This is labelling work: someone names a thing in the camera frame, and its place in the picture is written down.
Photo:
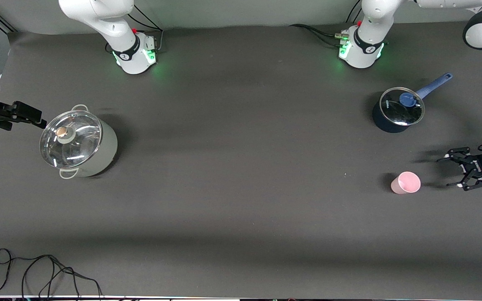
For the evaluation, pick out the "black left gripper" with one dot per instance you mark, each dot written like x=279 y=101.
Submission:
x=481 y=164

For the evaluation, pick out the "pink plastic cup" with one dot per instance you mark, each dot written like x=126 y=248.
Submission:
x=406 y=183

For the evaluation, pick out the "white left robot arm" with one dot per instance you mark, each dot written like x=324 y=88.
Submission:
x=366 y=25

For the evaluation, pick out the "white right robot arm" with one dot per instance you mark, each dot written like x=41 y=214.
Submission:
x=107 y=21

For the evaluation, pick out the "glass lid with gold knob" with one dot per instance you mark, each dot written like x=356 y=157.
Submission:
x=71 y=142

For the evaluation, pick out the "glass lid with blue knob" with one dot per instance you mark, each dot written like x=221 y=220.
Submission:
x=400 y=109

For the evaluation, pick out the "pale green stockpot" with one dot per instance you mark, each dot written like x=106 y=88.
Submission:
x=105 y=152

